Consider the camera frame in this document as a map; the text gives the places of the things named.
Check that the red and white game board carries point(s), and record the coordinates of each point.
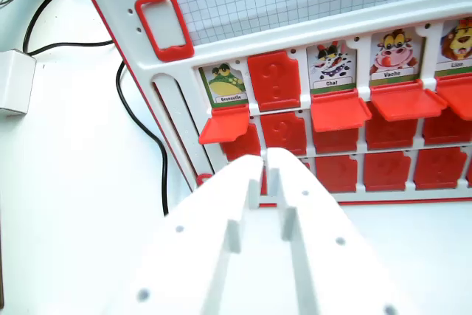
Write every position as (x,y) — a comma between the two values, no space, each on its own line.
(258,5)

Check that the white box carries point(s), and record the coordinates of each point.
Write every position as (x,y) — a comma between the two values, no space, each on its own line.
(14,79)

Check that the red flap with question mark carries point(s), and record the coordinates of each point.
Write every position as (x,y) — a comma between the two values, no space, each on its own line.
(273,80)

